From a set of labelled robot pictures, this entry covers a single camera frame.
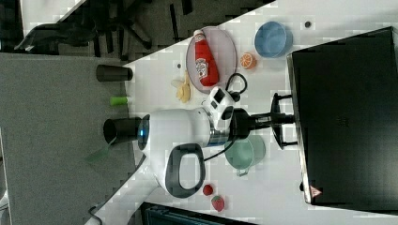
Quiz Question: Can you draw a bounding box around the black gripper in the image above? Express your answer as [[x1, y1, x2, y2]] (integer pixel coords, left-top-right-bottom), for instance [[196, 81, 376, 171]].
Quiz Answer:
[[229, 108, 272, 141]]

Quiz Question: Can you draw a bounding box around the black toaster oven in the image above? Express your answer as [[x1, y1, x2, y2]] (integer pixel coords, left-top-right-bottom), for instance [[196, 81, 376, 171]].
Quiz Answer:
[[286, 26, 398, 215]]

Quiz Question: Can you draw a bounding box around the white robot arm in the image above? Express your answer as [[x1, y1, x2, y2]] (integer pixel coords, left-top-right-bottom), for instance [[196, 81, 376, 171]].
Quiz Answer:
[[85, 86, 273, 225]]

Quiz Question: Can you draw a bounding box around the toy orange half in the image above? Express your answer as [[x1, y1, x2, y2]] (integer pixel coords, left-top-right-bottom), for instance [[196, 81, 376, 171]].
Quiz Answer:
[[240, 52, 256, 69]]

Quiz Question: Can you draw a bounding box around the red ketchup bottle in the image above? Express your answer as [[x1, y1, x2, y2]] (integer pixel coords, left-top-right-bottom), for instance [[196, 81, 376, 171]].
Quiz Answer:
[[193, 30, 219, 86]]

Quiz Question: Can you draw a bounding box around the peeled toy banana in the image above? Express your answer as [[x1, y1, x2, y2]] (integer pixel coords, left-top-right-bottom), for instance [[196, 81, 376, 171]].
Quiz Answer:
[[171, 71, 191, 103]]

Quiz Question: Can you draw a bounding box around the blue cup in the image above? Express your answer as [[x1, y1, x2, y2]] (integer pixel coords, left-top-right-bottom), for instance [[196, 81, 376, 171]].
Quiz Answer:
[[254, 22, 293, 58]]

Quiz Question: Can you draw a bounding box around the dark red toy strawberry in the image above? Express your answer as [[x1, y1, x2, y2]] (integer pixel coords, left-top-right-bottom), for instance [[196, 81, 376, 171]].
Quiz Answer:
[[203, 185, 213, 196]]

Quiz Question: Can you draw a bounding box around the grey round plate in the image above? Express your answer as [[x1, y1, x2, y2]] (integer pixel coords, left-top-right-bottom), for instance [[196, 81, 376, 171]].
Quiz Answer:
[[186, 26, 237, 94]]

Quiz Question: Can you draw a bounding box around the pink toy strawberry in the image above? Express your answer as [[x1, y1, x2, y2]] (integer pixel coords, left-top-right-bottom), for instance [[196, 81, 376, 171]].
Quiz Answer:
[[211, 195, 225, 212]]

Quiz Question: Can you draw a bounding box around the green lime fruit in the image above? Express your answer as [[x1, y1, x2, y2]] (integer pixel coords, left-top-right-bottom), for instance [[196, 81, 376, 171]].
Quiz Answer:
[[110, 97, 129, 106]]

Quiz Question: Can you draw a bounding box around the black cylinder cup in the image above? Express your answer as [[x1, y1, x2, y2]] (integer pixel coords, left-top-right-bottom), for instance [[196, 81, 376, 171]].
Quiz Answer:
[[96, 65, 133, 83]]

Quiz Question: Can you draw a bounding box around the black office chair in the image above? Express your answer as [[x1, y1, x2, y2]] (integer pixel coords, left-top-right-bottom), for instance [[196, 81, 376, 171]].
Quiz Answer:
[[14, 0, 152, 57]]

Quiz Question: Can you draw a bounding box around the green mug with handle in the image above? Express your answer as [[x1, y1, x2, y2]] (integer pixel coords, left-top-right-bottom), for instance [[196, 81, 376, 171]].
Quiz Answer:
[[224, 135, 266, 177]]

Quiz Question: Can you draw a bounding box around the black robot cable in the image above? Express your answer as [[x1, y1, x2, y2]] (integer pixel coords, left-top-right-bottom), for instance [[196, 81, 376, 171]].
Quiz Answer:
[[203, 72, 249, 162]]

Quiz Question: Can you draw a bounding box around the blue metal frame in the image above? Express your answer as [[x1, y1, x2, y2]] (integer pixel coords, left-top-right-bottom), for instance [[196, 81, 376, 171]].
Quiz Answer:
[[140, 202, 255, 225]]

